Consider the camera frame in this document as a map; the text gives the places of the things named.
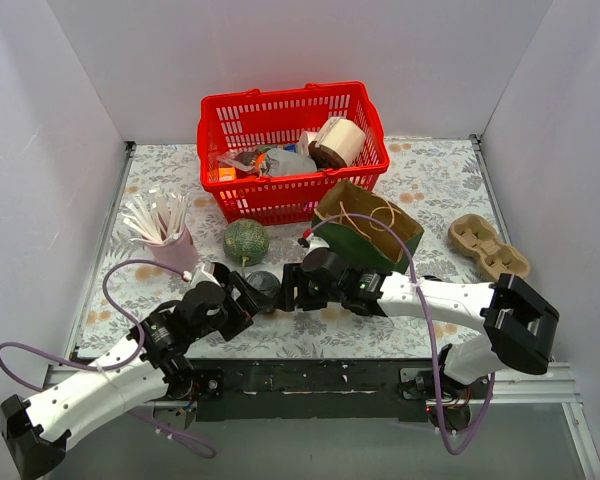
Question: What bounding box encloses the black cup lid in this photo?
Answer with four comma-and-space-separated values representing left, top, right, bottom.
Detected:
246, 270, 281, 314

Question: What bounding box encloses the green paper bag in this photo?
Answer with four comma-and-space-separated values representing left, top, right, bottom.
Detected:
312, 180, 424, 273

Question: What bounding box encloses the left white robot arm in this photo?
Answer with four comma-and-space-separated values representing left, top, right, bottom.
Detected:
0, 271, 268, 479

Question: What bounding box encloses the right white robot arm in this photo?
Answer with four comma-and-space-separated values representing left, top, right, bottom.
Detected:
278, 247, 559, 398

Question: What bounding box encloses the dark coffee cup left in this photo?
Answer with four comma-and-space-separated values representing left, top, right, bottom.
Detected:
204, 262, 231, 284

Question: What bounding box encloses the green round melon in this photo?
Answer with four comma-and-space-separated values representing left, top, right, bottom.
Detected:
222, 218, 270, 271

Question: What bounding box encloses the floral table mat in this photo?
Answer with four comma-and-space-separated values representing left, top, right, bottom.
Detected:
74, 137, 500, 360

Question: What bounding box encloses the pink cup of straws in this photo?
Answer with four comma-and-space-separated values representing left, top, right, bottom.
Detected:
122, 187, 199, 271

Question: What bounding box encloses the orange small box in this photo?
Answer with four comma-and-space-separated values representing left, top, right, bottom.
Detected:
218, 167, 237, 182

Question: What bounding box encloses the grey plastic pouch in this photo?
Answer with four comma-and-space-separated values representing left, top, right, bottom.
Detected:
262, 148, 317, 177

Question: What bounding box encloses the beige and brown roll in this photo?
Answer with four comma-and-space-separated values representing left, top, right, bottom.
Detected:
308, 117, 366, 169

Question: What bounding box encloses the pink small roll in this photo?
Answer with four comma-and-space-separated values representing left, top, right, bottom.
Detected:
296, 131, 318, 157

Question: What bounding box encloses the brown cardboard cup carrier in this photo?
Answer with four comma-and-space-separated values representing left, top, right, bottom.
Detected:
448, 214, 531, 281

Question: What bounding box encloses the red plastic shopping basket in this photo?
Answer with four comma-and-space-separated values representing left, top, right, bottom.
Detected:
197, 81, 390, 225

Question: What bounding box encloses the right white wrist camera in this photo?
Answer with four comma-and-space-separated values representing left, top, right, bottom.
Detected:
298, 229, 329, 254

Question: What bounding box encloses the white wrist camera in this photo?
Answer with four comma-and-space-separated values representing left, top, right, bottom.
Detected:
180, 262, 218, 289
298, 229, 329, 254

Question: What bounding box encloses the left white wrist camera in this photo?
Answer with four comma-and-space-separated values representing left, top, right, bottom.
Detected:
180, 262, 218, 289

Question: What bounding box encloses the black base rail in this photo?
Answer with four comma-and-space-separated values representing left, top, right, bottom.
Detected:
134, 358, 494, 422

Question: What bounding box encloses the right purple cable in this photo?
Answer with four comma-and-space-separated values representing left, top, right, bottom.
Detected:
304, 213, 496, 455

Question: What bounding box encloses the aluminium frame rail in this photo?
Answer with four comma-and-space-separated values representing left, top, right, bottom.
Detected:
491, 362, 581, 404

